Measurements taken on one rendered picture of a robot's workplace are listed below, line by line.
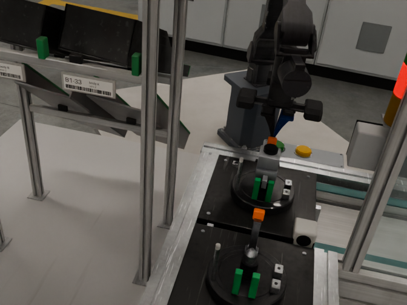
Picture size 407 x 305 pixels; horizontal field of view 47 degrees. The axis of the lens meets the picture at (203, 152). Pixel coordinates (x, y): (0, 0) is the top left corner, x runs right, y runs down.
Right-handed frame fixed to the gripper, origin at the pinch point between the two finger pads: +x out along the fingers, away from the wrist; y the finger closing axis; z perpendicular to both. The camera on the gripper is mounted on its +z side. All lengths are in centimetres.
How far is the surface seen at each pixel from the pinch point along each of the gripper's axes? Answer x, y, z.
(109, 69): -22.6, 25.9, -32.8
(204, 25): 83, 74, 291
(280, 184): 9.7, -3.5, -9.1
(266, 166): 2.2, 0.1, -13.9
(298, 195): 11.7, -8.0, -9.3
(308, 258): 11.6, -10.9, -27.7
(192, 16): 76, 85, 292
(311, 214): 11.7, -11.0, -14.8
